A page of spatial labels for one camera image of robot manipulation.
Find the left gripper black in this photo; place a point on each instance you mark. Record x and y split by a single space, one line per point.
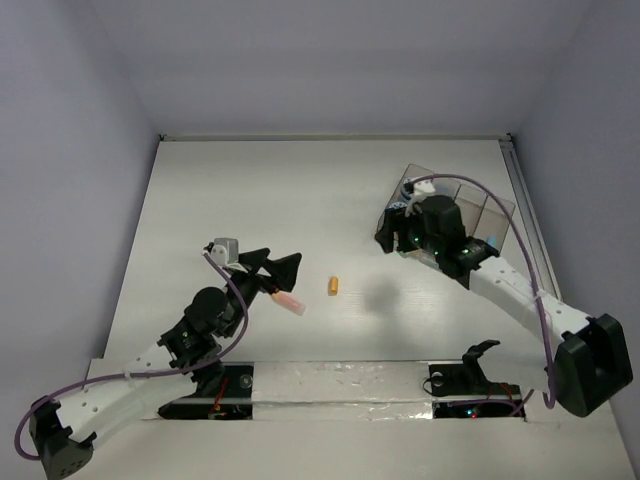
256 272

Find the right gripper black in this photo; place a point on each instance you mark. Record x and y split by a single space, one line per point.
392 220

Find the orange marker pen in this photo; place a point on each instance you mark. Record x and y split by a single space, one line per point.
288 302

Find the small orange cap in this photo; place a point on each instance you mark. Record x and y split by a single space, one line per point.
333 286

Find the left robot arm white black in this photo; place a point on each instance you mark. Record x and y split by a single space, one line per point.
67 425

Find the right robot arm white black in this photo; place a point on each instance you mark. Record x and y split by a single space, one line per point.
587 359

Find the green marker pen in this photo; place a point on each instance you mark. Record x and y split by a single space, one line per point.
426 258

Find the clear four-compartment organizer tray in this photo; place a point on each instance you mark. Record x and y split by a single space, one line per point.
481 215

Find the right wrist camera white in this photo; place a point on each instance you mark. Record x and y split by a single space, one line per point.
422 190

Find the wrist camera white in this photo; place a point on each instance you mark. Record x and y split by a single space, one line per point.
223 251
422 190

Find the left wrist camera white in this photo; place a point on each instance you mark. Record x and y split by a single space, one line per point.
223 251

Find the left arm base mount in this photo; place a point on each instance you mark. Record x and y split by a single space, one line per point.
231 400

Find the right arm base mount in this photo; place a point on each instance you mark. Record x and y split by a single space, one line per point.
460 389

